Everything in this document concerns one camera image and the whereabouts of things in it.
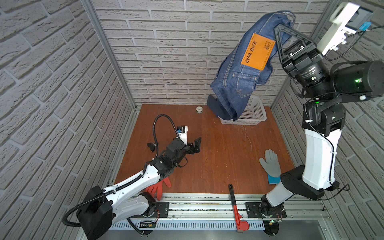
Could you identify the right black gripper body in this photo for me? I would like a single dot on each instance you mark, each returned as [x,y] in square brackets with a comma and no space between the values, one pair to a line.
[314,79]

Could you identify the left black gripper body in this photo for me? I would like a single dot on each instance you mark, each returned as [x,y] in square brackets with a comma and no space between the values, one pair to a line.
[190,147]

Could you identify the blue denim trousers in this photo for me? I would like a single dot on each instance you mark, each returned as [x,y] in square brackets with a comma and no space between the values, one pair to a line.
[247,66]

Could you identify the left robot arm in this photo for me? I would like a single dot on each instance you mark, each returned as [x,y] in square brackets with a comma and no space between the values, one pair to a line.
[104,207]

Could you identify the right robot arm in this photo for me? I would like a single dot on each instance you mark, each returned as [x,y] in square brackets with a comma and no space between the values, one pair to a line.
[323,121]

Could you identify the red work glove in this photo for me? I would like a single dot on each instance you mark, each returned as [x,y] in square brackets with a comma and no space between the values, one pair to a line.
[156,190]

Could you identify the white tape roll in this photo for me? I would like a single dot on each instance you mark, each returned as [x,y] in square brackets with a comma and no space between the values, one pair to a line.
[199,109]

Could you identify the white plastic basket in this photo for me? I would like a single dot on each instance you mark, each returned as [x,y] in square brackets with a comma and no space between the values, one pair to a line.
[253,114]

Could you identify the grey blue work glove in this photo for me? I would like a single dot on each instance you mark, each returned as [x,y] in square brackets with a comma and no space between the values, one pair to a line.
[272,167]

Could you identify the red pipe wrench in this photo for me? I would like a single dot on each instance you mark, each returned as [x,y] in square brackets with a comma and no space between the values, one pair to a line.
[240,224]

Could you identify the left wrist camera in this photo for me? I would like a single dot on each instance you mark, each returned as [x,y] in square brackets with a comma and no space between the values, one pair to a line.
[182,133]

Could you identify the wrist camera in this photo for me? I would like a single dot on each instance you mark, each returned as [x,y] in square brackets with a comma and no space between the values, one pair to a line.
[347,19]
[182,133]

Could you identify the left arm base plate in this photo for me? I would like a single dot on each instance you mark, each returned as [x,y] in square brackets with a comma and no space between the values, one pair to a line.
[159,210]

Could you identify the aluminium rail frame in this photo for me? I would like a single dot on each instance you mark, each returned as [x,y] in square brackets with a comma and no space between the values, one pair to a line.
[214,212]

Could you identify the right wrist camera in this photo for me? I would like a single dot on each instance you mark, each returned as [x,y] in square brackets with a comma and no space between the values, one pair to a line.
[347,19]

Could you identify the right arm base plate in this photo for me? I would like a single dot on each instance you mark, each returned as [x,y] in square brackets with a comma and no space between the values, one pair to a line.
[255,209]

